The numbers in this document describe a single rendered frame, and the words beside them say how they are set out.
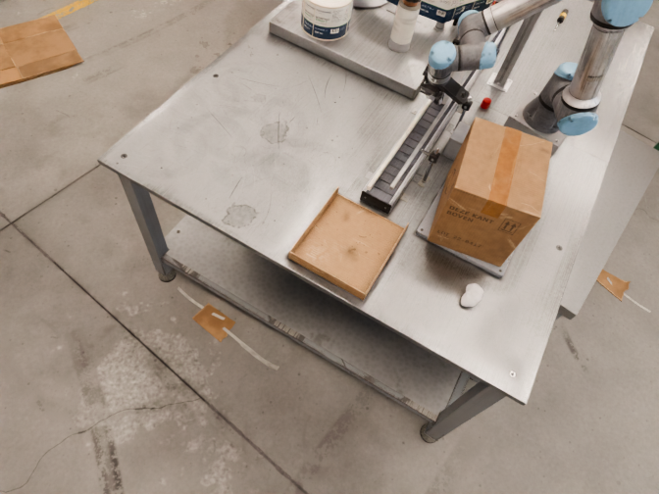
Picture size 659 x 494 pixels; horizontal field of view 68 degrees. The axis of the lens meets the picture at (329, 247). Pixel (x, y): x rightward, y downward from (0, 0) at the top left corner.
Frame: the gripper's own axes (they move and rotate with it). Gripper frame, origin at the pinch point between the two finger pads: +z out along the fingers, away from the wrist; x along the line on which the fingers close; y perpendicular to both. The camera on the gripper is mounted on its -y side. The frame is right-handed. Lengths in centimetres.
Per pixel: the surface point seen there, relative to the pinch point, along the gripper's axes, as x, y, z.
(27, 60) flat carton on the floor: 54, 241, 75
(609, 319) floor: 29, -116, 91
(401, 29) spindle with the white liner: -21.5, 27.8, 7.3
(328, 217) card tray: 58, 11, -22
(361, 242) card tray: 60, -2, -23
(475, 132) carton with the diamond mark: 16.0, -17.3, -30.7
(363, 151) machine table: 30.1, 15.0, -5.4
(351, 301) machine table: 77, -10, -32
